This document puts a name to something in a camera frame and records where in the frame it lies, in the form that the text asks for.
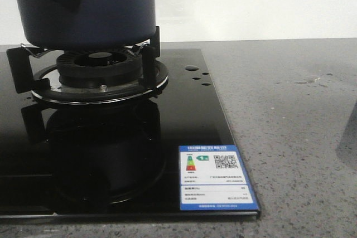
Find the dark blue cooking pot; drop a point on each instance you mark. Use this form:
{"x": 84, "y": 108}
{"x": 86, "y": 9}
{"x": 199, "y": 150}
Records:
{"x": 87, "y": 24}

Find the black metal pot support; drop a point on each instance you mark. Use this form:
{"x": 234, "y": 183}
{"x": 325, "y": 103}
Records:
{"x": 46, "y": 87}

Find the black gas burner head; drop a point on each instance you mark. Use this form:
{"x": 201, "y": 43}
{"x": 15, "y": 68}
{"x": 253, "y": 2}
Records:
{"x": 91, "y": 69}

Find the black glass gas stove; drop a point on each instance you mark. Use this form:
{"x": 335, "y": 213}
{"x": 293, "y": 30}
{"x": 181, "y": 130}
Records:
{"x": 115, "y": 162}

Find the blue white energy label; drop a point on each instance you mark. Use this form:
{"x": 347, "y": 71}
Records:
{"x": 213, "y": 178}

